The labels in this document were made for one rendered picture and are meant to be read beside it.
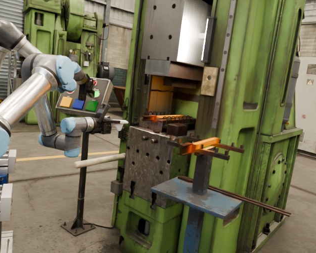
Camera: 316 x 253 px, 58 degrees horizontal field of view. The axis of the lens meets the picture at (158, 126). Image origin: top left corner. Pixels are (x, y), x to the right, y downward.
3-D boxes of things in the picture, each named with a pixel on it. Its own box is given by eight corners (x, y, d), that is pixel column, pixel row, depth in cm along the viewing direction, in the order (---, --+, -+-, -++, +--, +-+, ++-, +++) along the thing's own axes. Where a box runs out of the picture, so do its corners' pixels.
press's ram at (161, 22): (188, 61, 166) (198, -11, 160) (140, 58, 190) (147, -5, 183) (221, 69, 199) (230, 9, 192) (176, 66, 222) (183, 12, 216)
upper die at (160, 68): (168, 76, 176) (170, 60, 175) (144, 74, 188) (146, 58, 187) (202, 81, 209) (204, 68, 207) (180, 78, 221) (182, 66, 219)
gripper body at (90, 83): (96, 83, 193) (90, 73, 182) (92, 94, 190) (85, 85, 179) (86, 82, 195) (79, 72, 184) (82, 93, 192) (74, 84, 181)
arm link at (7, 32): (2, 11, 133) (83, 82, 157) (2, 14, 142) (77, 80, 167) (-15, 29, 131) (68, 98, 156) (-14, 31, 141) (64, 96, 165)
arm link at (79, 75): (61, 68, 167) (71, 57, 169) (69, 78, 177) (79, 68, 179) (70, 75, 165) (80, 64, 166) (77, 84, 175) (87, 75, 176)
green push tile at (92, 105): (94, 111, 197) (98, 101, 200) (85, 109, 199) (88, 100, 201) (95, 112, 199) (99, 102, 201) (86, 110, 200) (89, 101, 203)
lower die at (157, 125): (161, 132, 182) (163, 119, 181) (138, 126, 194) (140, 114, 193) (195, 128, 215) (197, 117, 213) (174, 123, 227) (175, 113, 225)
